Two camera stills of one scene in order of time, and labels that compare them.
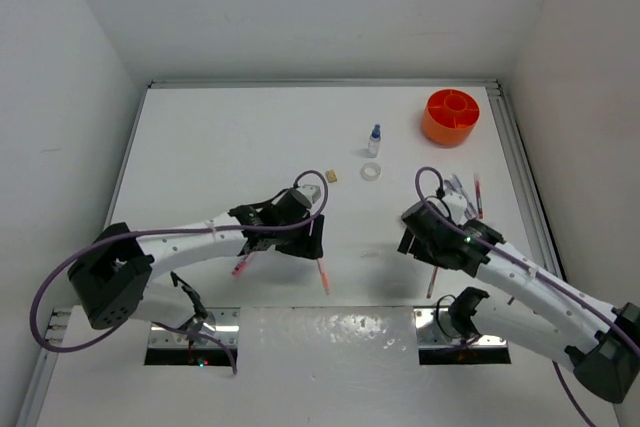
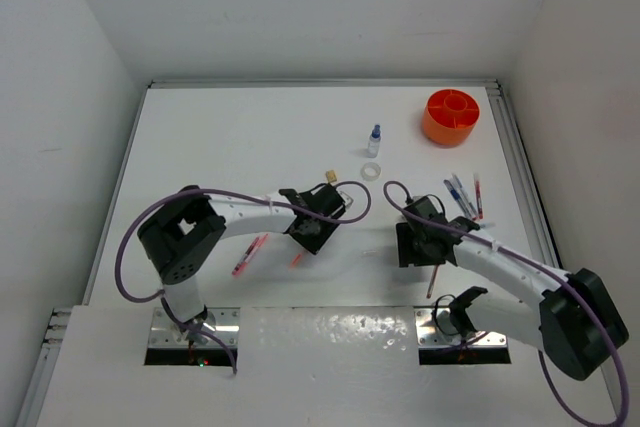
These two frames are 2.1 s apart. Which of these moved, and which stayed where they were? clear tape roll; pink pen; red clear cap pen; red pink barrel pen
Moved: pink pen
Stayed: red clear cap pen; red pink barrel pen; clear tape roll
